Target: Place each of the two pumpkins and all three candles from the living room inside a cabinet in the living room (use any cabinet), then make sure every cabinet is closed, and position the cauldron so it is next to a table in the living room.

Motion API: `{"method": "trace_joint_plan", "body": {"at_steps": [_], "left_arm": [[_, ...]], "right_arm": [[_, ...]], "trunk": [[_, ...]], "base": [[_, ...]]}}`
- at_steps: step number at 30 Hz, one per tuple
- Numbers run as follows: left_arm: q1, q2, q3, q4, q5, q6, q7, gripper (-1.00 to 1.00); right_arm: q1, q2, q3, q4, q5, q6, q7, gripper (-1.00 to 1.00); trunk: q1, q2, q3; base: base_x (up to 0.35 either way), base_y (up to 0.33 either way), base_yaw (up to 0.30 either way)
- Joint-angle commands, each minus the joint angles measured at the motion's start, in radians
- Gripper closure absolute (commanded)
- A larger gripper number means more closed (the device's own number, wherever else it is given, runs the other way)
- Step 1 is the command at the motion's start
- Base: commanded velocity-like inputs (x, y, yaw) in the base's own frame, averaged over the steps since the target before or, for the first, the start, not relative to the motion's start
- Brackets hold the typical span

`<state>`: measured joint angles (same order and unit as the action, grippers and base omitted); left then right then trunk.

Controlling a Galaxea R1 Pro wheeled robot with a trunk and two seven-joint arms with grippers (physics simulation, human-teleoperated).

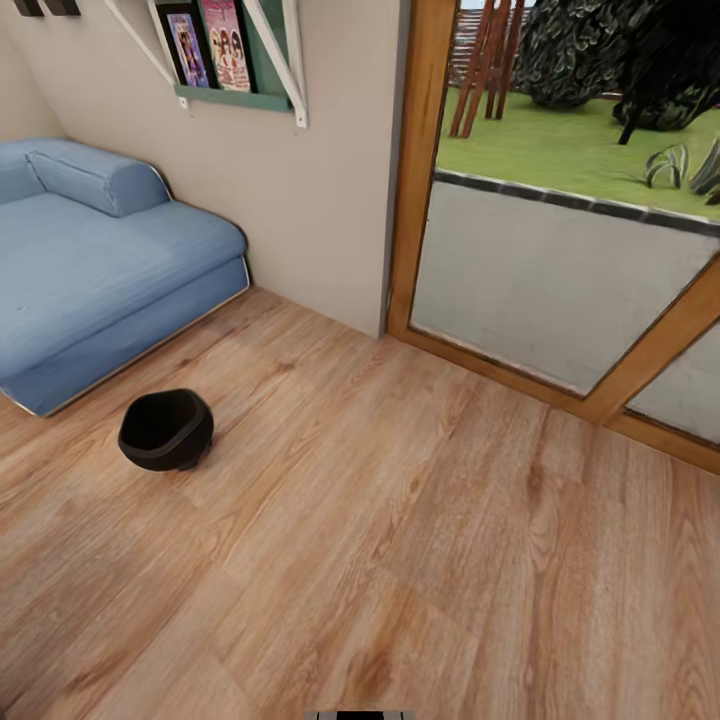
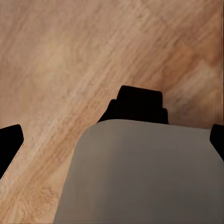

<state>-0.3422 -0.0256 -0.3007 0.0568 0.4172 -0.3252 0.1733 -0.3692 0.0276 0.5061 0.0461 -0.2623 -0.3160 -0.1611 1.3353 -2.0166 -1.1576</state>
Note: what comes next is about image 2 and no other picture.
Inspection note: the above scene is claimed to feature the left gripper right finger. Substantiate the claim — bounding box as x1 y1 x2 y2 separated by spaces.
210 124 224 161

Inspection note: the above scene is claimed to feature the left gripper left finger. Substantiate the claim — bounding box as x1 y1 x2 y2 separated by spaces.
0 124 24 179

